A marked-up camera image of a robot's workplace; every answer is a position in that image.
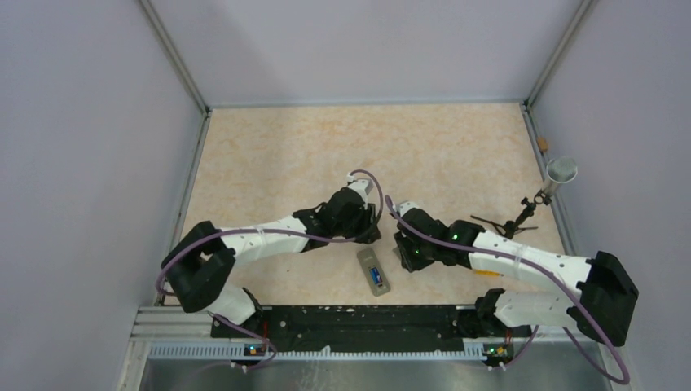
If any blue AAA battery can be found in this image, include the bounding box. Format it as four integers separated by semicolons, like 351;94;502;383
369;267;379;283

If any grey white remote control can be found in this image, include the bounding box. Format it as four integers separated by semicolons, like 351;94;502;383
356;248;391;297

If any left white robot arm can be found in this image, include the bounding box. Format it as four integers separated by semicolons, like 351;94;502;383
156;178;381;337

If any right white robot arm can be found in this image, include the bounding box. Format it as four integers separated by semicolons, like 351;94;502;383
391;202;639;347

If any yellow battery cover block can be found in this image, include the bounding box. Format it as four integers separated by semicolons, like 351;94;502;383
473;270;503;277

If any small tan cork piece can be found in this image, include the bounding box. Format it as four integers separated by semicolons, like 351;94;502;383
536;138;548;153

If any silver microphone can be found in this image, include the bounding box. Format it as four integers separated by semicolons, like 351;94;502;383
538;156;578;205

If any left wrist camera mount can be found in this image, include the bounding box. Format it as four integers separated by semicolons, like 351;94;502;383
346;175;375;204

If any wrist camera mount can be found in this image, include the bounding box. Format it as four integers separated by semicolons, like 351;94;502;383
346;175;375;204
394;200;420;217

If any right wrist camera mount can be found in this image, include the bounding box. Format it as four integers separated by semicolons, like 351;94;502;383
394;200;420;217

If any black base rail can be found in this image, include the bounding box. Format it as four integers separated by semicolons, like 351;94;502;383
244;305;532;353

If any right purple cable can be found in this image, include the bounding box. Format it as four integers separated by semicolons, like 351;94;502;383
384;195;632;385

